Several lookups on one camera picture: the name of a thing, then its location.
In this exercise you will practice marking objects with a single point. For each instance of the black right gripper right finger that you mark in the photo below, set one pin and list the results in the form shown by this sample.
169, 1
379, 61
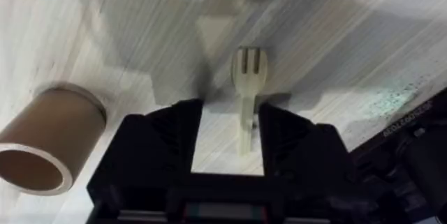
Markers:
297, 143

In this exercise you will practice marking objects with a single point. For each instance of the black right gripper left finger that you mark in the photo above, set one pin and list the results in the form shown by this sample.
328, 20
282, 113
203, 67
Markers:
164, 140

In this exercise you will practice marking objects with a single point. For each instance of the pale wooden fork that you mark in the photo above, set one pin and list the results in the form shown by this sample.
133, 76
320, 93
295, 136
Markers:
248, 77

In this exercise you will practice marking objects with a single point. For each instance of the brown cylindrical container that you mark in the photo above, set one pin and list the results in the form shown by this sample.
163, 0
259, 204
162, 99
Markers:
45, 140

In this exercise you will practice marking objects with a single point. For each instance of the black rail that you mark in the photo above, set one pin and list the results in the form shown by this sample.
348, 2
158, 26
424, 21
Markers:
405, 161

